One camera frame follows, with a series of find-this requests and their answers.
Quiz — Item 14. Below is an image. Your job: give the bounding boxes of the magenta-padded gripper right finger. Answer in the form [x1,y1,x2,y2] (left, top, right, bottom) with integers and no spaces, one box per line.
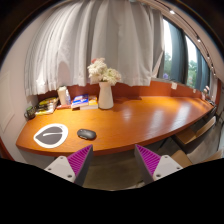
[134,143,184,185]

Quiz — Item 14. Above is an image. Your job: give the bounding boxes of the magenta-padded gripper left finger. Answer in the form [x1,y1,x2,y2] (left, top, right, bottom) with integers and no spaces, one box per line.
[44,143,94,187]

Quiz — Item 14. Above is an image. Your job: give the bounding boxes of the dark grey computer mouse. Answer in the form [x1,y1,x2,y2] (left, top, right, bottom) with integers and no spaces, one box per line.
[76,128,98,141]

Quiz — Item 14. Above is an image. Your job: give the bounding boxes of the white grey round mouse pad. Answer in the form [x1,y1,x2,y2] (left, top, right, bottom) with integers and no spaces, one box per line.
[33,122,70,149]

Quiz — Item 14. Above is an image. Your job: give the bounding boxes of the wooden chair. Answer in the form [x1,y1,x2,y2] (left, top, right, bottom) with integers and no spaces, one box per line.
[171,148,224,168]
[171,115,218,154]

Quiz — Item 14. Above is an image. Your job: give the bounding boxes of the white yellow book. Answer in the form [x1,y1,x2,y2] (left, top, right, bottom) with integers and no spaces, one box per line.
[34,107,56,116]

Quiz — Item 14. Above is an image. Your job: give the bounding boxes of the dark green mug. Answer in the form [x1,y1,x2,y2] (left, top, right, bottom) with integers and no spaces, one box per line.
[23,105,37,121]

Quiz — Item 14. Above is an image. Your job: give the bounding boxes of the yellow black book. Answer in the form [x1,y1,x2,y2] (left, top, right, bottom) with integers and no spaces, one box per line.
[38,96,60,107]

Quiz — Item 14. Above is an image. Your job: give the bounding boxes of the clear sanitizer bottle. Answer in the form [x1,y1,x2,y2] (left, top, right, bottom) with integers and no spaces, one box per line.
[65,88,72,106]

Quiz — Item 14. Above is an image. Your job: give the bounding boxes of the beige lidded cup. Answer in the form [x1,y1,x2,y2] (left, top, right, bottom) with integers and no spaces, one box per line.
[57,85,69,106]

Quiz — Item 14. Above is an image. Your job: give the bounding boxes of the orange book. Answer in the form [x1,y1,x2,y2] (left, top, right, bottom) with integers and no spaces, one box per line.
[79,95,99,111]

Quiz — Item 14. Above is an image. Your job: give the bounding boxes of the white ceramic vase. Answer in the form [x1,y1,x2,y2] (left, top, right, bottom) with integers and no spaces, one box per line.
[97,81,115,110]

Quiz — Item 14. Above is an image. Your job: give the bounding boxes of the dark grey curtain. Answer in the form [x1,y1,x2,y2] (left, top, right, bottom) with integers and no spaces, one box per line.
[168,21,186,84]
[194,46,211,93]

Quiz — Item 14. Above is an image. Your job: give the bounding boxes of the white flower bouquet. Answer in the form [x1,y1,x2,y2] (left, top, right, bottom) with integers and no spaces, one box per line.
[87,57,123,87]

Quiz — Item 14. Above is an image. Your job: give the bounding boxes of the white curtain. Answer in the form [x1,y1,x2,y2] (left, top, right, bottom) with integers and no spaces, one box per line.
[23,0,166,98]

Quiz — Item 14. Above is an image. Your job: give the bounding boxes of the ceiling spot lights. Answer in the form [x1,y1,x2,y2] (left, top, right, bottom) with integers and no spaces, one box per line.
[168,9,214,73]

